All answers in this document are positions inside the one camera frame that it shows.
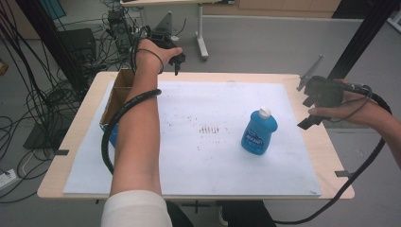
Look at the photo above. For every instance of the black table clip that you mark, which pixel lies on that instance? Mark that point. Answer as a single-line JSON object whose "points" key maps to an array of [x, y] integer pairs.
{"points": [[61, 152], [343, 173]]}

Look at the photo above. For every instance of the black frame post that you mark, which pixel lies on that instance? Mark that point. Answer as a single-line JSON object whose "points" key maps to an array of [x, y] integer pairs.
{"points": [[362, 34], [50, 41]]}

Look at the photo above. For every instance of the white power strip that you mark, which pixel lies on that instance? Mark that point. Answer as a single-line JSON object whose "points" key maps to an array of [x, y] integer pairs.
{"points": [[7, 179]]}

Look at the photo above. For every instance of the dark floor plate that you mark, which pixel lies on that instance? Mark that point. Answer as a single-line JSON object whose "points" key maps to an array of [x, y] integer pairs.
{"points": [[41, 138]]}

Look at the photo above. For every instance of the white sleeve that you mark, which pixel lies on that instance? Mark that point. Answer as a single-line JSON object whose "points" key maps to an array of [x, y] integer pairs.
{"points": [[135, 209]]}

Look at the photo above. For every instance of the black computer tower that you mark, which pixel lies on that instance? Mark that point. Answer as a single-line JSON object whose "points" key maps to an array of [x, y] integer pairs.
{"points": [[78, 42]]}

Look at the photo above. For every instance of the blue bottle with white cap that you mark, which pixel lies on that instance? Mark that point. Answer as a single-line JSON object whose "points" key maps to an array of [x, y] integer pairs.
{"points": [[259, 134]]}

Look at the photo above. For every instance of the person's dark trousers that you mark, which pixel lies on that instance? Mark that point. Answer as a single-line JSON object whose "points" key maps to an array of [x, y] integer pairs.
{"points": [[246, 216]]}

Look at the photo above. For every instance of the white desk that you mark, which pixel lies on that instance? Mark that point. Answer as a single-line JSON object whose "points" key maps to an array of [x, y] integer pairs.
{"points": [[201, 34]]}

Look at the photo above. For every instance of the person's right hand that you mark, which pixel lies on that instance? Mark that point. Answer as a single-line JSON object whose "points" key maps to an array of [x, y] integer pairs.
{"points": [[350, 111]]}

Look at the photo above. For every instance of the grey electronic device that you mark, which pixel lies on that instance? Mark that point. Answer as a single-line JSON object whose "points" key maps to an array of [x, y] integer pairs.
{"points": [[119, 28]]}

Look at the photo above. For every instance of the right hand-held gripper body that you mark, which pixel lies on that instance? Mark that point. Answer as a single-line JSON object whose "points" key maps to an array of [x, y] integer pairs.
{"points": [[324, 92]]}

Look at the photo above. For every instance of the person's left hand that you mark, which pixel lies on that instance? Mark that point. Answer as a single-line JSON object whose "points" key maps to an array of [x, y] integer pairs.
{"points": [[154, 53]]}

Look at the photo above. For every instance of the white paper sheet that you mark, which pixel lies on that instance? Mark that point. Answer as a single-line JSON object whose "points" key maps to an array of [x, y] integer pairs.
{"points": [[208, 164]]}

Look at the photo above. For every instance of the open cardboard box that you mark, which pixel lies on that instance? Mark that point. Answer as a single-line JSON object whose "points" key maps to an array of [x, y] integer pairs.
{"points": [[121, 81]]}

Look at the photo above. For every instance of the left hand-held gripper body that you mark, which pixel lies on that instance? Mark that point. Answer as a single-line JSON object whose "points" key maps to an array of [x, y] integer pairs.
{"points": [[160, 37]]}

